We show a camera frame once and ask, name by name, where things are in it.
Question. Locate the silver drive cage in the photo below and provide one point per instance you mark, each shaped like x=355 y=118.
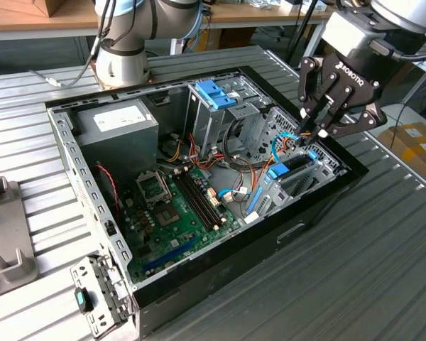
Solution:
x=202 y=124

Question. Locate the grey power supply unit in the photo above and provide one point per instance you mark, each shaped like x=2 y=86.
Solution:
x=120 y=142

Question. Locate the black tripod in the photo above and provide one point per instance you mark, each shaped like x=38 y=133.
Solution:
x=300 y=33

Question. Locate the pale grey wrist adapter block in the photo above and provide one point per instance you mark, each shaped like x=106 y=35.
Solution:
x=348 y=33

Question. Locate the small black case switch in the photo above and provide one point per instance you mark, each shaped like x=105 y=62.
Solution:
x=110 y=228

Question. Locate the blue expansion slot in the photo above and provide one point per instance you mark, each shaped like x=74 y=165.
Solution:
x=174 y=253

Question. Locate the hard disk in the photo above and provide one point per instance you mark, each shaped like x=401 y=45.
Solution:
x=278 y=171

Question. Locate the black latch with teal button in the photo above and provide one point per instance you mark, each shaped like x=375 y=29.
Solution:
x=82 y=300

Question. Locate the grey parts rack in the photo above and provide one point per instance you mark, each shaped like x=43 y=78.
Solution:
x=7 y=234

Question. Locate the blue drive cage latch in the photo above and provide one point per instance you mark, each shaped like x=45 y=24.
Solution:
x=213 y=94

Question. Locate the silver disk bay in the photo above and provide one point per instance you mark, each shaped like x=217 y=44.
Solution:
x=270 y=194

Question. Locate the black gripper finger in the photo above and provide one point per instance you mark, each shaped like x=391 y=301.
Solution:
x=362 y=122
x=310 y=81

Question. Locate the silver expansion bracket plate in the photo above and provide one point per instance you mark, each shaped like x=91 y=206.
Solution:
x=88 y=275

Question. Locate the green motherboard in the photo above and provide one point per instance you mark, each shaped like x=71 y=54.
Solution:
x=184 y=231

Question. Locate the cardboard box with white labels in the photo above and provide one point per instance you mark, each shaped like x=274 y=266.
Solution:
x=412 y=145

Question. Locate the black PC case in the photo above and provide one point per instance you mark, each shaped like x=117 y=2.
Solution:
x=234 y=270

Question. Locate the black case fan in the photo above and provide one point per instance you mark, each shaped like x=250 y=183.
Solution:
x=104 y=199

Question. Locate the black RAM slot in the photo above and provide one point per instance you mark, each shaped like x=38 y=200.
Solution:
x=202 y=197
x=194 y=201
x=207 y=195
x=198 y=200

